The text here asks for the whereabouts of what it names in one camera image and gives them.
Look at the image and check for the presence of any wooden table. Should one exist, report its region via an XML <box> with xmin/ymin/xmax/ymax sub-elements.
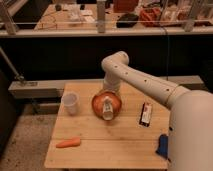
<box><xmin>45</xmin><ymin>81</ymin><xmax>169</xmax><ymax>170</ymax></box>

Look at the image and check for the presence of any white labelled bottle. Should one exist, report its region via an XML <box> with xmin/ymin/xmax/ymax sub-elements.
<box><xmin>102</xmin><ymin>96</ymin><xmax>114</xmax><ymax>121</ymax></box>

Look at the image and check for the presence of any black bag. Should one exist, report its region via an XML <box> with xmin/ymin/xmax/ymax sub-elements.
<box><xmin>116</xmin><ymin>13</ymin><xmax>139</xmax><ymax>28</ymax></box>

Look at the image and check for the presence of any orange carrot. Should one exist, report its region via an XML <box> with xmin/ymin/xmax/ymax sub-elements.
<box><xmin>56</xmin><ymin>138</ymin><xmax>81</xmax><ymax>148</ymax></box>

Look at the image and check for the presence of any white plastic cup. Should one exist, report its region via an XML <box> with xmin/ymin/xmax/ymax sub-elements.
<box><xmin>61</xmin><ymin>92</ymin><xmax>79</xmax><ymax>115</ymax></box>

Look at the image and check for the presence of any grey metal pole clamp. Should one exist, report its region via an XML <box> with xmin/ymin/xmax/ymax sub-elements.
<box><xmin>0</xmin><ymin>46</ymin><xmax>38</xmax><ymax>88</ymax></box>

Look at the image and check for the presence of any blue sponge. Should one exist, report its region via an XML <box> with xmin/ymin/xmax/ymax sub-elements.
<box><xmin>156</xmin><ymin>134</ymin><xmax>168</xmax><ymax>159</ymax></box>

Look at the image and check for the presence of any orange ceramic bowl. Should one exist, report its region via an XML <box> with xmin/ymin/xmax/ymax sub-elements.
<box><xmin>91</xmin><ymin>91</ymin><xmax>122</xmax><ymax>119</ymax></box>

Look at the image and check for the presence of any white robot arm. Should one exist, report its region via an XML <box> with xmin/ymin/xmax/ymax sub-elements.
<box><xmin>101</xmin><ymin>51</ymin><xmax>213</xmax><ymax>171</ymax></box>

